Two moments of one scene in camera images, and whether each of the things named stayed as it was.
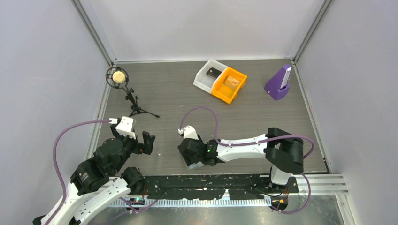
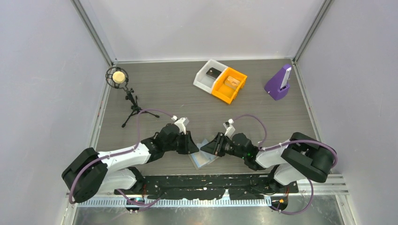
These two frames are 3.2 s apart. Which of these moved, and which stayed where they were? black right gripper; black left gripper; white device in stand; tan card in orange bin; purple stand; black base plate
Moved: black right gripper; black left gripper
Stayed: purple stand; black base plate; tan card in orange bin; white device in stand
